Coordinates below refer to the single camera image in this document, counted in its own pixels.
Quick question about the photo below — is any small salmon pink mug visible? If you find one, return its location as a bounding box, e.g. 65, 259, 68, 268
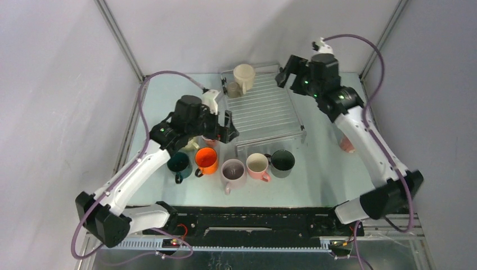
202, 136, 219, 148

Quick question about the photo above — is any mauve grey mug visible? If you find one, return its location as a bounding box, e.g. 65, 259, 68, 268
220, 159, 248, 195

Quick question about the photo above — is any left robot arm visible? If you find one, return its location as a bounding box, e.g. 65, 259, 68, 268
75, 95, 239, 248

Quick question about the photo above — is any clear acrylic dish rack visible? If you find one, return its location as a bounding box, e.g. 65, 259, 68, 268
224, 62, 307, 156

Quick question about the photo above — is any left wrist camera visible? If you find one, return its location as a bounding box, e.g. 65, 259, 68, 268
201, 89, 224, 115

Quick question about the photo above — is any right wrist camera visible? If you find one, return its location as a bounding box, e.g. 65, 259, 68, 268
312, 37, 334, 55

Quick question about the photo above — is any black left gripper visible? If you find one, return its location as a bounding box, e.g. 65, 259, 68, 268
187, 103, 239, 144

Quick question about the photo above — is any dark grey mug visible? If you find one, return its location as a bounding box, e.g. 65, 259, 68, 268
264, 150, 295, 178

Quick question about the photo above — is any dark teal mug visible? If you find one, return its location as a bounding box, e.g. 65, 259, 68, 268
166, 151, 192, 184

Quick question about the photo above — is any purple cable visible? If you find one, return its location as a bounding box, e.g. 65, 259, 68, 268
322, 34, 415, 270
70, 70, 209, 266

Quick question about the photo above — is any light green mug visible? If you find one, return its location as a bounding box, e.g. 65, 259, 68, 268
181, 137, 200, 152

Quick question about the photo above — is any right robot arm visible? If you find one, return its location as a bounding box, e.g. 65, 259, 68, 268
275, 53, 424, 235

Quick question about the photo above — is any pink patterned mug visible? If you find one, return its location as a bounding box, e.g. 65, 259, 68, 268
339, 135, 356, 154

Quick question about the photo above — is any orange mug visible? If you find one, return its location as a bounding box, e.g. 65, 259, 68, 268
194, 147, 219, 177

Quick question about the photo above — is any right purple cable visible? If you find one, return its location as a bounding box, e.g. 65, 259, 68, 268
322, 34, 415, 270

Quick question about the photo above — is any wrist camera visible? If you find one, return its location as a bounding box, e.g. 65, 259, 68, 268
312, 37, 334, 55
201, 89, 224, 115

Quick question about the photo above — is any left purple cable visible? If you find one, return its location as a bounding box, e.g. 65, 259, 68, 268
70, 70, 209, 266

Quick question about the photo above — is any small beige cup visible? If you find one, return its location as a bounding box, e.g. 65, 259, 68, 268
226, 82, 242, 98

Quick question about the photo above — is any cream beige mug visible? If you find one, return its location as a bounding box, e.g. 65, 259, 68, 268
233, 64, 256, 95

